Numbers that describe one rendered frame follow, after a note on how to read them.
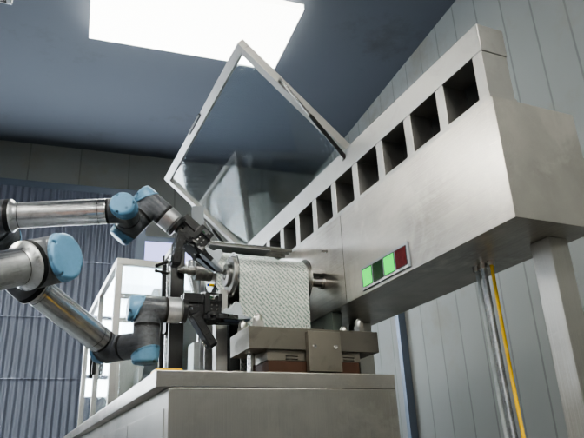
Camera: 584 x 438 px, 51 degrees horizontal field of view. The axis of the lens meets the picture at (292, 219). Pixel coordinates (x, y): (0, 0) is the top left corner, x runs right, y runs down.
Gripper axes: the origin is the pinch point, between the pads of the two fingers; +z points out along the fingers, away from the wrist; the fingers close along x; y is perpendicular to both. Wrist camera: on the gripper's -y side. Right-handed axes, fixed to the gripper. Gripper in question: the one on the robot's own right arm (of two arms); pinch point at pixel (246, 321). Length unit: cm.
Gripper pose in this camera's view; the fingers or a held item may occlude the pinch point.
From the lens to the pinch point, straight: 189.3
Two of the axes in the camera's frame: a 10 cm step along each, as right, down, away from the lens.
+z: 9.2, 1.1, 3.9
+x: -4.0, 3.6, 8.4
